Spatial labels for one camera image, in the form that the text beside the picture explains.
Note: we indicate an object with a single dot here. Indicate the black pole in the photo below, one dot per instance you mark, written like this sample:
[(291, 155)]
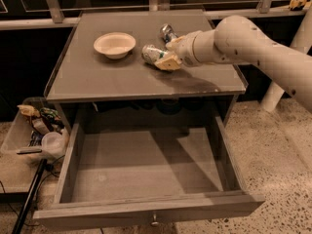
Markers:
[(29, 197)]

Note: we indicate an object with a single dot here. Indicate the clear plastic storage bin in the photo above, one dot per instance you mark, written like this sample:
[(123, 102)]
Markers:
[(24, 158)]

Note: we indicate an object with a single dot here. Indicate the metal drawer knob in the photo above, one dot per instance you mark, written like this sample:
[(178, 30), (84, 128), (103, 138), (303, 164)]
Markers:
[(154, 222)]

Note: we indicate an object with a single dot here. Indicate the clear plastic cup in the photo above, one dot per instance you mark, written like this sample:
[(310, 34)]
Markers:
[(53, 145)]

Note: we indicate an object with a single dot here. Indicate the yellow object on rail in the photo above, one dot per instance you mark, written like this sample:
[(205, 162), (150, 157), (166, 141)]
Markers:
[(297, 5)]

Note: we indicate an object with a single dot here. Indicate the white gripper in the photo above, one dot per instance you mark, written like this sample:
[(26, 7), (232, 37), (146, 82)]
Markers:
[(185, 51)]

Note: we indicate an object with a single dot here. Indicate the white bowl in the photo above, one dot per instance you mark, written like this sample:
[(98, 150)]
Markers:
[(115, 45)]

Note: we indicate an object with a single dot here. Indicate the silver blue soda can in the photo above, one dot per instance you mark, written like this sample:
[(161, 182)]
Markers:
[(167, 33)]

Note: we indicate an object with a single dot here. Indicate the snack packets in bin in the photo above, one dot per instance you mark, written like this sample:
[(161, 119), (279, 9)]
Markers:
[(42, 121)]

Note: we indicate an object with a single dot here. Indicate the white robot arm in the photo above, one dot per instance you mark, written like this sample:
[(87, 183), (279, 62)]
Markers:
[(237, 39)]

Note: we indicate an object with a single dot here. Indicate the grey cabinet counter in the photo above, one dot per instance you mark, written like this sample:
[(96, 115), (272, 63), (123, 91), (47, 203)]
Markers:
[(83, 75)]

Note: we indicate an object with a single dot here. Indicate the metal railing frame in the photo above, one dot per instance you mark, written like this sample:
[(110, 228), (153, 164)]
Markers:
[(31, 14)]

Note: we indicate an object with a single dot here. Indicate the green white 7up can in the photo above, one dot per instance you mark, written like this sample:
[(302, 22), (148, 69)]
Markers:
[(151, 54)]

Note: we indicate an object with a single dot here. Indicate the open grey top drawer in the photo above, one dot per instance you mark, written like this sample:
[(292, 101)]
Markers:
[(118, 177)]

